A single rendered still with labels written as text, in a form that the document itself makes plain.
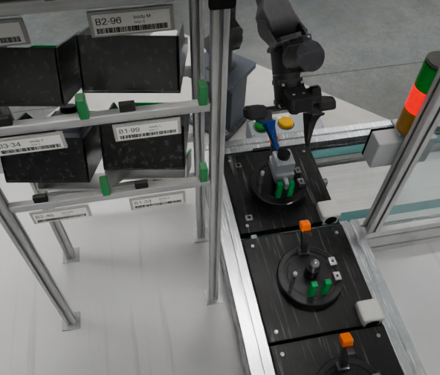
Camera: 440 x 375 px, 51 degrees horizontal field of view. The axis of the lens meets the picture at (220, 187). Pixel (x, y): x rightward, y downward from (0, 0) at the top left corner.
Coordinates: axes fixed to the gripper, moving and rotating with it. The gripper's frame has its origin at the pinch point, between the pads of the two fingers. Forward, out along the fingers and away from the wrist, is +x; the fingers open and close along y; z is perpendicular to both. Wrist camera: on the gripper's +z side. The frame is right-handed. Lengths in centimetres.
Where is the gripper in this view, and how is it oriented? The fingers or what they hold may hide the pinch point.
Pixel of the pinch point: (290, 132)
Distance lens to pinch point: 100.5
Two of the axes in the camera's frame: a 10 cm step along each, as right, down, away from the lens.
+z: 1.7, 2.2, -9.6
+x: 1.2, 9.6, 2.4
